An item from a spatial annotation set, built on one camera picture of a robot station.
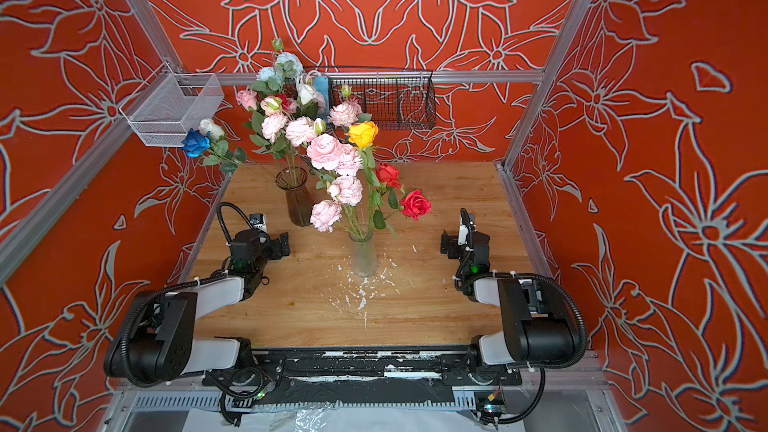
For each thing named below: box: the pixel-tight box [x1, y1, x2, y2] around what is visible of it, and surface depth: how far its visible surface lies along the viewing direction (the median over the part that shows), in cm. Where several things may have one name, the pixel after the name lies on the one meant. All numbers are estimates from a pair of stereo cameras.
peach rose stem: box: [260, 95, 282, 116], surface depth 64 cm
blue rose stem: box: [181, 128, 277, 180], surface depth 67 cm
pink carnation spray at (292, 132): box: [261, 113, 326, 151], surface depth 65 cm
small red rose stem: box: [373, 189, 433, 230], surface depth 56 cm
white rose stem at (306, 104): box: [296, 84, 319, 118], surface depth 78 cm
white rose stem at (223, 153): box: [199, 118, 265, 175], surface depth 72 cm
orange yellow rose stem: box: [346, 120, 380, 237], surface depth 65 cm
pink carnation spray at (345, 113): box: [327, 97, 363, 127], surface depth 70 cm
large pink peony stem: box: [310, 176, 364, 241], surface depth 67 cm
